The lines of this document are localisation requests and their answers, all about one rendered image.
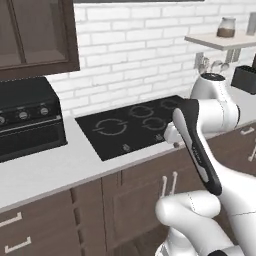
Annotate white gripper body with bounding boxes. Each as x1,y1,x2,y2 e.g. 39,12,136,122
163,121,184,146

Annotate toaster oven glass door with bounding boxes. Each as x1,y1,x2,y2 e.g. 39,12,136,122
0,119,69,163

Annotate black toaster oven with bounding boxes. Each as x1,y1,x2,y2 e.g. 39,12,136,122
0,76,69,163

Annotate brown base cupboard door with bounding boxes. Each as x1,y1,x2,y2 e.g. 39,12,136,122
101,165,170,252
166,148,209,201

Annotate black induction hob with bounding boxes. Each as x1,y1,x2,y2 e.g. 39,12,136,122
74,94,192,162

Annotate brown drawer front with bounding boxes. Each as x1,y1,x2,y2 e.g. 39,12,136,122
205,122,256,177
0,190,76,234
0,223,82,256

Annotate metal utensils in pot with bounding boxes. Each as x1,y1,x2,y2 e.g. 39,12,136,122
199,56,232,75

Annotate black knife block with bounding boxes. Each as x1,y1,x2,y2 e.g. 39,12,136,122
230,64,256,96

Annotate glass jar with brown contents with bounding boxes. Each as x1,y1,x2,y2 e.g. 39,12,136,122
216,16,237,39

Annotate grey container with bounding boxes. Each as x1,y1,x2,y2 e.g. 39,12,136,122
246,11,256,36

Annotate dark brown cupboard glass door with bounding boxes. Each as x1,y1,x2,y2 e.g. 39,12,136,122
11,0,80,73
0,0,18,69

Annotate white cupboard door handle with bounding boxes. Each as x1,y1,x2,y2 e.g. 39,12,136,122
169,171,179,197
160,175,168,198

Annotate white drawer handle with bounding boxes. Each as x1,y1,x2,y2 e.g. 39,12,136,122
247,139,256,163
0,211,23,229
4,236,33,255
239,126,256,136

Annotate grey shelf bracket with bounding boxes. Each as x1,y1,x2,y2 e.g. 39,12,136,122
224,48,242,64

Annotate white wall shelf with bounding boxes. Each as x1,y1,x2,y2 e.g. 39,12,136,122
184,30,256,52

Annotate toaster oven door handle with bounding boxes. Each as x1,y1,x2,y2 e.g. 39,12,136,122
0,115,63,135

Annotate dark brown wall cupboard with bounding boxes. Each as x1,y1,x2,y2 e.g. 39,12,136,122
0,0,81,82

